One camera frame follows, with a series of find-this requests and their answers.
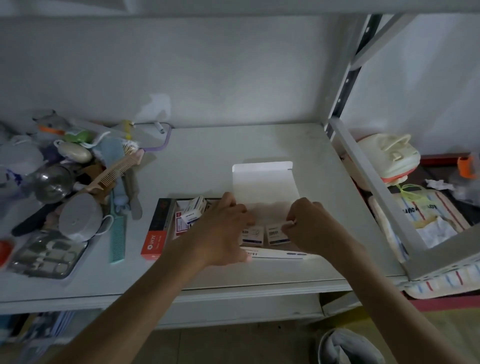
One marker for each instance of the person's right hand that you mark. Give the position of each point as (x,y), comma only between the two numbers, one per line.
(318,232)

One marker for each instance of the person's left hand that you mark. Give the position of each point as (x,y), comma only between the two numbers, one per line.
(219,232)

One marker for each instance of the person's left thumb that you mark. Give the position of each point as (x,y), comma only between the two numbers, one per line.
(245,255)

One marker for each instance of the person's right thumb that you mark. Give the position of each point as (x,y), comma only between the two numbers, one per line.
(288,227)

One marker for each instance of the small white medicine box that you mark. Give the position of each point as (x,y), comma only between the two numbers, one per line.
(253,236)
(275,234)

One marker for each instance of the person's left forearm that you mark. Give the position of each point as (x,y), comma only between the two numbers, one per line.
(127,311)

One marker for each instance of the person's right forearm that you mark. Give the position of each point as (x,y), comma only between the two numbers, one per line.
(393,303)

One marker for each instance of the long white blue box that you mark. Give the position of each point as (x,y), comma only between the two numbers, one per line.
(285,255)

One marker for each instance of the open white cardboard box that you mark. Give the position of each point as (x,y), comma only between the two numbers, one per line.
(264,183)

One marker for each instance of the white blue medicine box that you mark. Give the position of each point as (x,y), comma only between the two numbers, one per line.
(195,210)

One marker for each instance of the red white medicine box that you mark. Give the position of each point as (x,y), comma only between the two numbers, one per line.
(183,224)

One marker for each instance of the black and red box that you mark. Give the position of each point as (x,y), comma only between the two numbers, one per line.
(156,228)

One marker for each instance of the white metal shelf rack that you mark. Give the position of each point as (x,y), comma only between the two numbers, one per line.
(378,191)

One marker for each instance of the grey nail file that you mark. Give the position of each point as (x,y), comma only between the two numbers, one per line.
(135,198)

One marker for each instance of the cream plastic container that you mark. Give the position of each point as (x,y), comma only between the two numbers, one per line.
(393,155)

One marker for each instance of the green plastic comb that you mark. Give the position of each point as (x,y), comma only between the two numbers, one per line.
(118,236)

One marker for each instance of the grey cloth bundle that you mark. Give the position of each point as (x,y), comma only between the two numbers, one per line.
(348,347)

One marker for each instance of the striped fabric bag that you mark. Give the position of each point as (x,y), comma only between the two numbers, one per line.
(431,213)

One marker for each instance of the small white tube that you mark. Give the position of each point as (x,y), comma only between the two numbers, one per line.
(160,127)

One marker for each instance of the crumpled white paper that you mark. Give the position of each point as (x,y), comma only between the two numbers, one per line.
(438,185)

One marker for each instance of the tan plastic comb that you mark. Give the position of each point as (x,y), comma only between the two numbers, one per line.
(112,173)

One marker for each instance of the striped quilted mat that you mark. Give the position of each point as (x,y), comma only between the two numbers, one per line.
(446,283)

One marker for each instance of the grey round container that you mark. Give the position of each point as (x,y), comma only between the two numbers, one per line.
(79,217)

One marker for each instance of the light blue cloth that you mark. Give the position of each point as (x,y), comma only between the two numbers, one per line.
(110,148)

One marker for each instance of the yellow small bottle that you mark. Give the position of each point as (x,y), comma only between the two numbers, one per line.
(128,129)

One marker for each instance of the orange bottle cap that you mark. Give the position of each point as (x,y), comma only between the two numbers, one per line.
(466,167)

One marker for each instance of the green plastic toy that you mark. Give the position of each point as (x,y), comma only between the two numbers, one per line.
(80,135)

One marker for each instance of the stack of books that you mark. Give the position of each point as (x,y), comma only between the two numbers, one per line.
(33,333)

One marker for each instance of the orange pen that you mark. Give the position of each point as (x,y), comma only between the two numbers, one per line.
(50,131)

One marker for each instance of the grey plush toy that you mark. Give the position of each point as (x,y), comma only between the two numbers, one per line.
(50,119)

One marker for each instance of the red round item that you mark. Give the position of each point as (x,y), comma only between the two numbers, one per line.
(5,253)

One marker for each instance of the white cloth cap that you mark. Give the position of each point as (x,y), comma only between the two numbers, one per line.
(18,157)

